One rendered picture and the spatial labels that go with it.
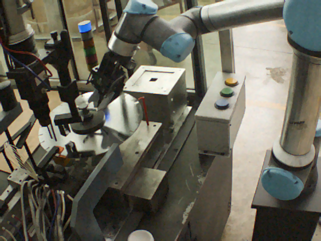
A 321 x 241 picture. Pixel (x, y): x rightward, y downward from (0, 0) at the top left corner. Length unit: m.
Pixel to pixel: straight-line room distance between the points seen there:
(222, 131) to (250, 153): 1.21
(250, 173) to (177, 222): 1.23
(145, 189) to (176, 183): 0.14
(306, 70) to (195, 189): 0.56
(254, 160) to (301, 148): 1.48
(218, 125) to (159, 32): 0.39
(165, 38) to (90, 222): 0.45
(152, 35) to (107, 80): 0.17
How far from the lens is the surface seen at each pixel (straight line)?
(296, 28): 0.61
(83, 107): 1.03
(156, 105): 1.25
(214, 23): 0.88
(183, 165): 1.15
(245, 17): 0.83
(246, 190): 2.07
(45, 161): 0.92
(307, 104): 0.71
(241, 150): 2.33
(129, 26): 0.86
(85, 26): 1.23
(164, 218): 1.01
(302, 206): 1.03
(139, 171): 1.05
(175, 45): 0.81
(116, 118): 1.04
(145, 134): 1.13
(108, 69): 0.93
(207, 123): 1.10
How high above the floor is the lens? 1.53
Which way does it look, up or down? 35 degrees down
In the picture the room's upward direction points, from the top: 9 degrees counter-clockwise
